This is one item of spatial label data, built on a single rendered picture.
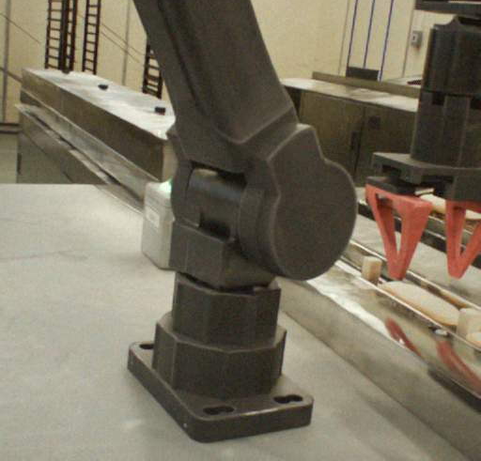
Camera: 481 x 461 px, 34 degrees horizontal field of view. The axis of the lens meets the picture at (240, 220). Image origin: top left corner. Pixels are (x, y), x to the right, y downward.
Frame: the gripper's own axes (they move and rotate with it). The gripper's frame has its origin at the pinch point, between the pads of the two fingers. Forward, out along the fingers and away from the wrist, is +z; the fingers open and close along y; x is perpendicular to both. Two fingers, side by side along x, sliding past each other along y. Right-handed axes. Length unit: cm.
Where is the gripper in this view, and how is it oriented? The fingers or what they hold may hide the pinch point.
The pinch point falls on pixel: (426, 268)
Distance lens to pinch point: 68.0
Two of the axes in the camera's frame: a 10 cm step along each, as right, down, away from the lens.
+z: -1.0, 9.7, 2.2
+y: -9.1, 0.0, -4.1
